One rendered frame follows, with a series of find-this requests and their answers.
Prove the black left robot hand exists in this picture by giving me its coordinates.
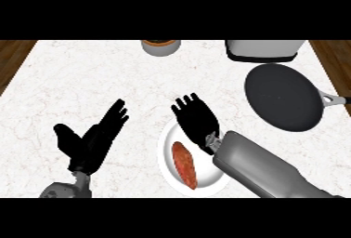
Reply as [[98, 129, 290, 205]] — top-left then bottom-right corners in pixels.
[[52, 99, 130, 177]]

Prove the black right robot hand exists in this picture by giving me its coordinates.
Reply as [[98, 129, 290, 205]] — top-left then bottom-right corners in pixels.
[[170, 92, 223, 156]]

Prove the white round plate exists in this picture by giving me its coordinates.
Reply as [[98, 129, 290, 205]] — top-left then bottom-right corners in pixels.
[[157, 118, 234, 198]]

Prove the dark grey frying pan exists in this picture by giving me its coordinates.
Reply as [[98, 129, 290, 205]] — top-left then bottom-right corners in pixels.
[[244, 63, 351, 133]]

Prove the grey jar with orange rim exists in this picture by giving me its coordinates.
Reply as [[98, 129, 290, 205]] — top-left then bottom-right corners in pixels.
[[141, 40, 183, 58]]

